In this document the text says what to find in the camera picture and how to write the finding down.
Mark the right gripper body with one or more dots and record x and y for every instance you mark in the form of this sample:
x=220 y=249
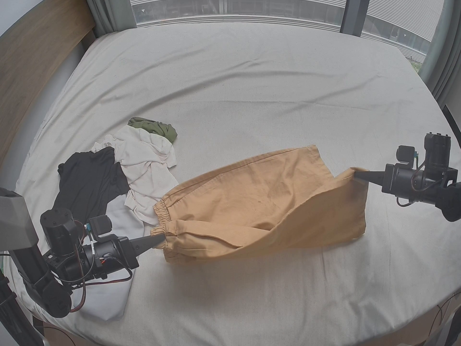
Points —
x=407 y=182

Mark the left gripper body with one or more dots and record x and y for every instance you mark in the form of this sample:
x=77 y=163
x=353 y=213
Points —
x=111 y=254

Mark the tan shorts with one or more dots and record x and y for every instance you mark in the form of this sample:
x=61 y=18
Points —
x=259 y=200

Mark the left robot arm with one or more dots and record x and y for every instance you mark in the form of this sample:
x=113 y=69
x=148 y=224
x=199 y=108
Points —
x=59 y=232

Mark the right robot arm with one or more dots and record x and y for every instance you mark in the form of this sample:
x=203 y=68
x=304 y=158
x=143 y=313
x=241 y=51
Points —
x=437 y=150

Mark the bed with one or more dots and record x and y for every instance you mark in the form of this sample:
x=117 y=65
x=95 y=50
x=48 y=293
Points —
x=252 y=85

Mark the pale grey garment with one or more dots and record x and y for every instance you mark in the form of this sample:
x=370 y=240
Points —
x=104 y=301

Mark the black garment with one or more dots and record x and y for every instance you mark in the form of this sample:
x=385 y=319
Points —
x=90 y=182

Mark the cream garment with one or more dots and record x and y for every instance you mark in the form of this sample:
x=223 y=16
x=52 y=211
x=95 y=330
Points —
x=147 y=171

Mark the green garment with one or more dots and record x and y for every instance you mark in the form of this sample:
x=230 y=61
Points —
x=158 y=128

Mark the grey-green curtain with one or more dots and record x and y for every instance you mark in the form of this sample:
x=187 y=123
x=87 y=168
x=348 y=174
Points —
x=446 y=49
x=104 y=2

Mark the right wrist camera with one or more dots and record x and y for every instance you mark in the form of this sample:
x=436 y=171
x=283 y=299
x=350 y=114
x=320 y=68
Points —
x=406 y=155

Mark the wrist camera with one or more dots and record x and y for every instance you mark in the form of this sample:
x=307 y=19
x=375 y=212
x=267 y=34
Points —
x=100 y=226
x=406 y=155

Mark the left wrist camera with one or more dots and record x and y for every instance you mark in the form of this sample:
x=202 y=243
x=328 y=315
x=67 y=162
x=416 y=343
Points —
x=100 y=226

